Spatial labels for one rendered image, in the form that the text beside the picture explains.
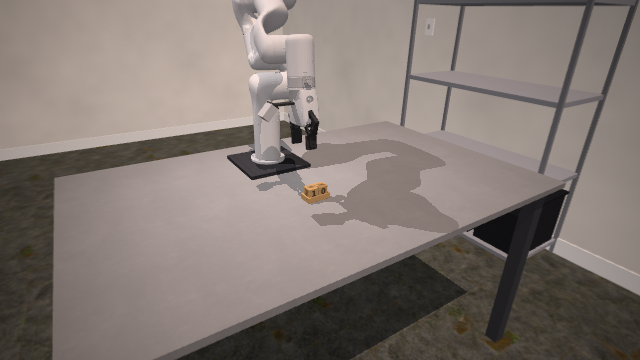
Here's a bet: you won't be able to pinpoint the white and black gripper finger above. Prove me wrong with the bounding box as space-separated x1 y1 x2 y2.
304 110 319 150
289 122 302 144

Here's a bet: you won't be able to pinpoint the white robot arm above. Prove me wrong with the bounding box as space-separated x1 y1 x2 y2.
232 0 315 165

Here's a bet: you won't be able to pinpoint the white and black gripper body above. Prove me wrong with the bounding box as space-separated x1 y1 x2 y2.
288 87 319 127

